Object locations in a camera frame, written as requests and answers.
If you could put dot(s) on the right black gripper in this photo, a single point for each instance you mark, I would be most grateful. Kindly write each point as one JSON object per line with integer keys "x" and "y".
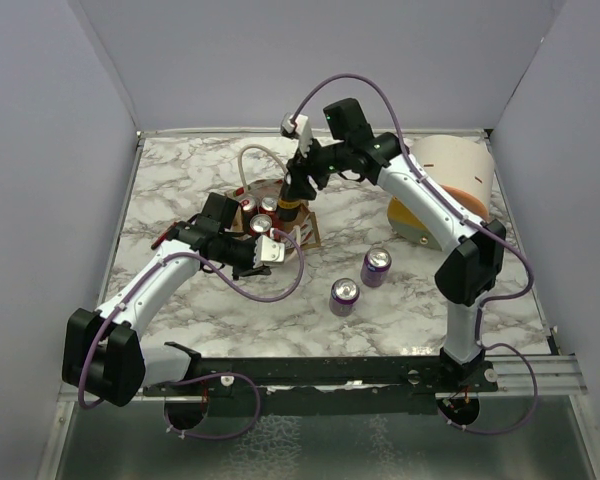
{"x": 297, "y": 169}

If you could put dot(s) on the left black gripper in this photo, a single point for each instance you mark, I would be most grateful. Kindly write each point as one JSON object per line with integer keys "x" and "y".
{"x": 249, "y": 269}

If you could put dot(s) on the black and yellow can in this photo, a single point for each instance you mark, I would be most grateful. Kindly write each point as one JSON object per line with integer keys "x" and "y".
{"x": 287, "y": 209}

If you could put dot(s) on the watermelon canvas tote bag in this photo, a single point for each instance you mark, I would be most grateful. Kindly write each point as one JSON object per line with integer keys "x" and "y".
{"x": 261, "y": 196}

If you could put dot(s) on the red cola can front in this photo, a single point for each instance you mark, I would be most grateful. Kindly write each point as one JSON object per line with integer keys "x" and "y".
{"x": 260, "y": 224}

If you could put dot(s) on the red cola can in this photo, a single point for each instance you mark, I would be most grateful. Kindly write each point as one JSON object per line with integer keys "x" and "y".
{"x": 268, "y": 205}
{"x": 260, "y": 224}

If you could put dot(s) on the silver blue slim can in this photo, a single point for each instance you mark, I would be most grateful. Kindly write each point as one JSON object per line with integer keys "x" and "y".
{"x": 249, "y": 205}

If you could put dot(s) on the purple can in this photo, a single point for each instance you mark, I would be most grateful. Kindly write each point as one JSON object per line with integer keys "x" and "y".
{"x": 344, "y": 294}
{"x": 375, "y": 267}

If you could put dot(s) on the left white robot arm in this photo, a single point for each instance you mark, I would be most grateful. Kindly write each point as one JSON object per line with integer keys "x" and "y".
{"x": 102, "y": 353}

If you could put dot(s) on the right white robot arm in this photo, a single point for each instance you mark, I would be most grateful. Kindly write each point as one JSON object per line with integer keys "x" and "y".
{"x": 473, "y": 248}

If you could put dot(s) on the red marker pen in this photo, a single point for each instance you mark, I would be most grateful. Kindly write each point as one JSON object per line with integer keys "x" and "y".
{"x": 162, "y": 237}

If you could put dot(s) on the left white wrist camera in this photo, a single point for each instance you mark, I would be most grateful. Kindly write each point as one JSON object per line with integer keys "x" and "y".
{"x": 268, "y": 252}

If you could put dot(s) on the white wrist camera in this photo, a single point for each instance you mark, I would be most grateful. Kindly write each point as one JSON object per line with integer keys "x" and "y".
{"x": 298, "y": 128}
{"x": 268, "y": 252}

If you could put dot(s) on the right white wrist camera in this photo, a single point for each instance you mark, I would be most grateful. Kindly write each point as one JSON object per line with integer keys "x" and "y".
{"x": 298, "y": 128}

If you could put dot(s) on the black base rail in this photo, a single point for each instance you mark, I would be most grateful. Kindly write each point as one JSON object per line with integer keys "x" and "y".
{"x": 308, "y": 386}

